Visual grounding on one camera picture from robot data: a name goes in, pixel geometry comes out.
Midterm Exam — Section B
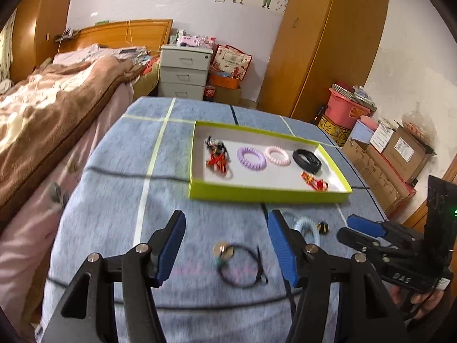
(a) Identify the blue plaid bedsheet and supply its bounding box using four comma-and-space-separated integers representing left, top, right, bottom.
41, 96, 390, 343

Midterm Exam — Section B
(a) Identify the long low cardboard box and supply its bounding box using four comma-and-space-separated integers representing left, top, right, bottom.
342, 137, 419, 219

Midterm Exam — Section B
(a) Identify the grey nightstand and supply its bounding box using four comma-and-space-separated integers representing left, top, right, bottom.
157, 44, 214, 99

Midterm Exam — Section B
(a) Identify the clear bag of food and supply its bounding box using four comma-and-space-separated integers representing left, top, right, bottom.
403, 112, 435, 133

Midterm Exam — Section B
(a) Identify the yellow patterned box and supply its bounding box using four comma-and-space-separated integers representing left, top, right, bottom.
316, 114, 352, 148

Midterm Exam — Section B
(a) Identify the labelled cardboard box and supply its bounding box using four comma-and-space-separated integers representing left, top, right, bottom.
381, 125, 437, 184

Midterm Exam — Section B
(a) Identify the patterned curtain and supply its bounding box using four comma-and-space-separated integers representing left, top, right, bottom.
0, 7, 19, 87

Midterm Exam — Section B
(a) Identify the red gift bag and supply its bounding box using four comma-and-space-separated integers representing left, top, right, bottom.
209, 44, 253, 81

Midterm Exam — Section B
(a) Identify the pink spiral hair tie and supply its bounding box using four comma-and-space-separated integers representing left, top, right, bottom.
264, 145, 291, 167

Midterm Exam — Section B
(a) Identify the black wristband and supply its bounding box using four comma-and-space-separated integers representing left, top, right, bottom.
292, 149, 322, 176

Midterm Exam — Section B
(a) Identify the pink lidded box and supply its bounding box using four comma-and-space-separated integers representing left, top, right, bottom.
349, 115, 380, 144

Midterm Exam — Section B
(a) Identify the narrow wooden wardrobe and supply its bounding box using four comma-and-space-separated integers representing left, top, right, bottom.
9, 0, 80, 83

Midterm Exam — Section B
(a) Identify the grey thin hair tie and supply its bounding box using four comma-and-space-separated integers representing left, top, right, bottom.
281, 210, 305, 224

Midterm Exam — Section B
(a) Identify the large wooden wardrobe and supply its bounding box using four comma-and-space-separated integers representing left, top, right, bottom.
257, 0, 392, 124

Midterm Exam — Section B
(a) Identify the wooden headboard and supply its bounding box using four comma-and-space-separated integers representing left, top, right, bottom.
56, 19, 174, 57

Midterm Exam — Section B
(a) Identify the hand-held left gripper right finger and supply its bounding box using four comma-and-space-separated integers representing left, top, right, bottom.
267, 209, 409, 343

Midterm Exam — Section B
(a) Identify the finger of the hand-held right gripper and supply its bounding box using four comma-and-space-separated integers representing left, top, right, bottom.
336, 226, 384, 256
346, 214, 425, 249

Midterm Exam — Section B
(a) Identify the red heart knot bracelet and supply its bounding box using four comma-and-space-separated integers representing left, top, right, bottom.
206, 149, 234, 180

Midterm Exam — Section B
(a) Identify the orange box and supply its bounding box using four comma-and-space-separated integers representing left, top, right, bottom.
208, 73, 242, 89

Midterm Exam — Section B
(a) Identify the black beaded hair tie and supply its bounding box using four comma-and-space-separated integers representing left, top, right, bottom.
213, 242, 269, 289

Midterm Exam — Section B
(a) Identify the yellow-green cardboard box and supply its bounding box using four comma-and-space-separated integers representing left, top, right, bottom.
189, 121, 354, 203

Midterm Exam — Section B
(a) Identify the white carton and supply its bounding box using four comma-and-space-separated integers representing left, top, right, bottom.
369, 121, 396, 153

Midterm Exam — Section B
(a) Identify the red knot ornament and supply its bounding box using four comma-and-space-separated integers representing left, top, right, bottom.
301, 171, 330, 192

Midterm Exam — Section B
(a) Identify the black hair claw tie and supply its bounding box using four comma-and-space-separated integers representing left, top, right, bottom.
204, 135, 226, 152

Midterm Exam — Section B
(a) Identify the small brown cardboard box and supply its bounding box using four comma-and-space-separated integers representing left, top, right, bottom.
213, 86, 242, 105

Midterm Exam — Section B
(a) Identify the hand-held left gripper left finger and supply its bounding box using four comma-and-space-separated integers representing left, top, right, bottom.
41, 210, 187, 343

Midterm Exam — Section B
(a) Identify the pink plastic bucket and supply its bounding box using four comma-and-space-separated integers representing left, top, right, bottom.
327, 87, 376, 130

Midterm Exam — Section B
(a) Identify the light blue spiral hair tie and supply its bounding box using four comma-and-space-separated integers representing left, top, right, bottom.
292, 218, 322, 245

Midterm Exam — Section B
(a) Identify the person's right hand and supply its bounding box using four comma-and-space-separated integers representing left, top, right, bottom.
390, 282, 444, 319

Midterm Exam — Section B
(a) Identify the purple spiral hair tie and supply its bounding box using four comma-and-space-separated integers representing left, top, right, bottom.
236, 146, 267, 172

